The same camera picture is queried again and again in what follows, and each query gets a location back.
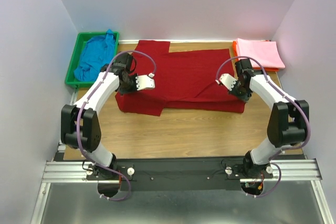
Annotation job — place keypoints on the aluminium frame rail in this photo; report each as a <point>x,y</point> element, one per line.
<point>68,197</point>

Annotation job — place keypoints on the red t-shirt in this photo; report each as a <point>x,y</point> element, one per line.
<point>183,80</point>

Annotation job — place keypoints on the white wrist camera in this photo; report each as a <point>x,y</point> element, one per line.
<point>145,82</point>
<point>227,80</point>

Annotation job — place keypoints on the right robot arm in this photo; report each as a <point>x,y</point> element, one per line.
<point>288,127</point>

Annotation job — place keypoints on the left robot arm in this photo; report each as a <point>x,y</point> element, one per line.
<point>80,126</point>

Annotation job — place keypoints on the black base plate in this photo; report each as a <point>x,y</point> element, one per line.
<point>181,174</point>

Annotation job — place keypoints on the pink folded t-shirt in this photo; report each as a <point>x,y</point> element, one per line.
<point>265,52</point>

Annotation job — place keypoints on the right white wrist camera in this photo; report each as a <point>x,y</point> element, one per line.
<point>227,80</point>

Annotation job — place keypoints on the green plastic bin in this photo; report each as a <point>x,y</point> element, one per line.
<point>80,43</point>

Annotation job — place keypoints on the blue t-shirt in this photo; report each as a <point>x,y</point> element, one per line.
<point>98,51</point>

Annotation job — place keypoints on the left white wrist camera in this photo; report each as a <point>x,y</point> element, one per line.
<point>145,82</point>

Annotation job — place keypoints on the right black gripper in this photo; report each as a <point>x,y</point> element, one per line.
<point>240,93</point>

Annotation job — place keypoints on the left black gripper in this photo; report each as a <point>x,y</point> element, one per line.
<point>131,87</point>

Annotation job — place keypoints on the orange folded t-shirt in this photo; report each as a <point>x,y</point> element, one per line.
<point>234,46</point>

